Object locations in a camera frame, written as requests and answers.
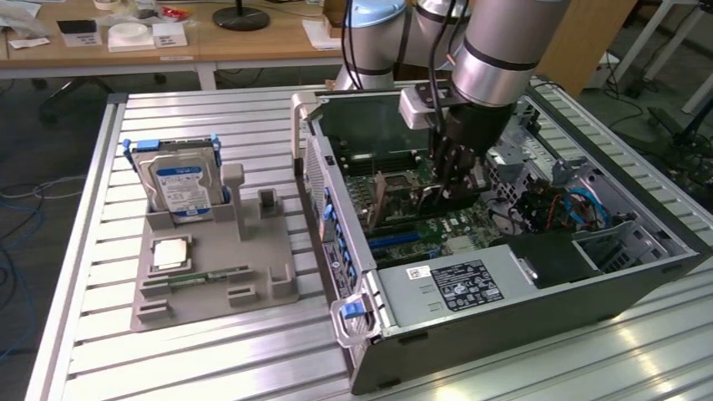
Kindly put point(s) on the grey power supply unit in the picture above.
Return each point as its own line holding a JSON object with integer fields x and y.
{"x": 412, "y": 301}

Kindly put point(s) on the plain white box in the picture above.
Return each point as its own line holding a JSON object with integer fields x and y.
{"x": 168, "y": 35}

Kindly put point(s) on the black round lamp base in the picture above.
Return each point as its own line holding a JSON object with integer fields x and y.
{"x": 240, "y": 18}

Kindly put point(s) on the wooden desk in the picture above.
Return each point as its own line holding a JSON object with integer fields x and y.
{"x": 250, "y": 42}

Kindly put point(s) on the black RAM slot bank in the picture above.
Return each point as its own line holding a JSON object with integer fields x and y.
{"x": 378, "y": 163}
{"x": 406, "y": 221}

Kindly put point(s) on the Nvidia graphics card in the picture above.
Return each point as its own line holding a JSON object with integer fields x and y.
{"x": 429, "y": 206}

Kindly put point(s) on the metal CPU socket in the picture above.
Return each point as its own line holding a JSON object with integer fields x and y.
{"x": 398, "y": 181}

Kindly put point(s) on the white table frame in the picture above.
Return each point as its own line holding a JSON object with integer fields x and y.
{"x": 662, "y": 25}

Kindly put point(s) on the green RAM stick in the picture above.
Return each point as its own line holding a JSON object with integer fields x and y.
{"x": 194, "y": 277}

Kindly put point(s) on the white block with round hollow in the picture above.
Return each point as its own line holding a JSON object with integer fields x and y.
{"x": 130, "y": 39}

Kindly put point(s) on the small cardboard box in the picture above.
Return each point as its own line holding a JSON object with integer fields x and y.
{"x": 333, "y": 16}

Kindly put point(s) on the clear plastic bag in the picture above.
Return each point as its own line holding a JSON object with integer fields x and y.
{"x": 21, "y": 27}

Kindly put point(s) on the blue expansion slot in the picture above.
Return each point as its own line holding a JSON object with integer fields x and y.
{"x": 396, "y": 239}

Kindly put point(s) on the grey metal drive cage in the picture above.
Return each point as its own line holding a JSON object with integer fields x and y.
{"x": 517, "y": 167}

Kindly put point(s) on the white paper label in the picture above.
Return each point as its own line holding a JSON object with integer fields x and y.
{"x": 28, "y": 42}

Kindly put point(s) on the black open PC case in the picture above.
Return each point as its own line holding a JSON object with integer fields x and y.
{"x": 557, "y": 326}

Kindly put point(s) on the grey printed parts rack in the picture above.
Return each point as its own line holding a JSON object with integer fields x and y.
{"x": 212, "y": 250}

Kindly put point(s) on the white box with black top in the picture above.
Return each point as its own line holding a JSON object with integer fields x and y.
{"x": 78, "y": 33}

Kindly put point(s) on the silver chipset heatsink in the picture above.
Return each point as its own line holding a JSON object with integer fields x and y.
{"x": 464, "y": 245}

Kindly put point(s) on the black floor stand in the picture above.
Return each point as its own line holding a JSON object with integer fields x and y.
{"x": 693, "y": 125}

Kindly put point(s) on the white tape roll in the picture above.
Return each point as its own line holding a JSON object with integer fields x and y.
{"x": 105, "y": 4}

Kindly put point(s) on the grey case latch blue tab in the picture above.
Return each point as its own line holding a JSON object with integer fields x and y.
{"x": 350, "y": 330}

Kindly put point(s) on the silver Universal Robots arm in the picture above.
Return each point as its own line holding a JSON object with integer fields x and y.
{"x": 501, "y": 54}

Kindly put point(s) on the green motherboard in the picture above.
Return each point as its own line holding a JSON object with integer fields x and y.
{"x": 445, "y": 234}

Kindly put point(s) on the hard disk in blue caddy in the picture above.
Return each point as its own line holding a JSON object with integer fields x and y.
{"x": 178, "y": 184}

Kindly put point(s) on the silver CPU chip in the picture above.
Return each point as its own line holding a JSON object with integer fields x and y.
{"x": 169, "y": 252}

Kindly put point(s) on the red packet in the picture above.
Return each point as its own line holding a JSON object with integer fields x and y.
{"x": 173, "y": 12}

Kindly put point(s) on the white paper stack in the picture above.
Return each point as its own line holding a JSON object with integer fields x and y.
{"x": 320, "y": 37}

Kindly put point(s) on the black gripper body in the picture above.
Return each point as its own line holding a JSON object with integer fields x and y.
{"x": 478, "y": 125}

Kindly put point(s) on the grey metal disk bay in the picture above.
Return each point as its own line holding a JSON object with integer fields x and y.
{"x": 629, "y": 246}

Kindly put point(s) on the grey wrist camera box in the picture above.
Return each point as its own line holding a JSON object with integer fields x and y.
{"x": 414, "y": 108}

